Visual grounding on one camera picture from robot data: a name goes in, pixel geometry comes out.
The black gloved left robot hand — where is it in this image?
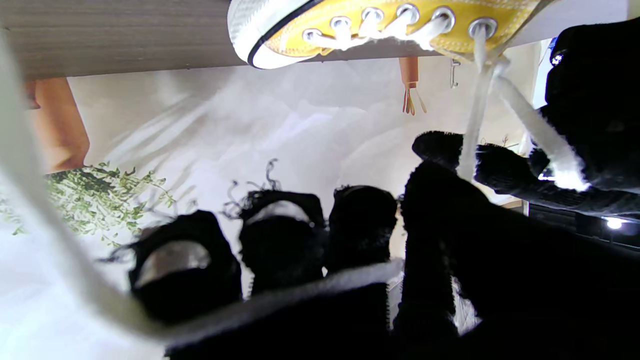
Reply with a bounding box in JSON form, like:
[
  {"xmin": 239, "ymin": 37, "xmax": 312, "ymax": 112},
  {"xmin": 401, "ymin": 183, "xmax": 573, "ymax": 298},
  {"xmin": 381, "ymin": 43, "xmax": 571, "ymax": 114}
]
[{"xmin": 475, "ymin": 17, "xmax": 640, "ymax": 218}]

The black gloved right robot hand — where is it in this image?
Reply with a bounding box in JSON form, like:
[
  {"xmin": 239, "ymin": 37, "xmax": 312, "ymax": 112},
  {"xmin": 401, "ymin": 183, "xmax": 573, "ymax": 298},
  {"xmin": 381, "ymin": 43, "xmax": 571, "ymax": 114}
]
[{"xmin": 127, "ymin": 131, "xmax": 640, "ymax": 360}]

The white shoelace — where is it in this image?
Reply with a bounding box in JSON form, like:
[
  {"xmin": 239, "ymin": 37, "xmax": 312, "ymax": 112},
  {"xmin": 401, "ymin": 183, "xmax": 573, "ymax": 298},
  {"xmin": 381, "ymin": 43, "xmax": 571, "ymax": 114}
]
[{"xmin": 0, "ymin": 7, "xmax": 591, "ymax": 346}]

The yellow canvas sneaker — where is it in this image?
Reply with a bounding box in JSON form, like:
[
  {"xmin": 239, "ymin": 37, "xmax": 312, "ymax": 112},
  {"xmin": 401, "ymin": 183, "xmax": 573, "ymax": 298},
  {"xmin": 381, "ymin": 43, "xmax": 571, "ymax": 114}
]
[{"xmin": 227, "ymin": 0, "xmax": 551, "ymax": 70}]

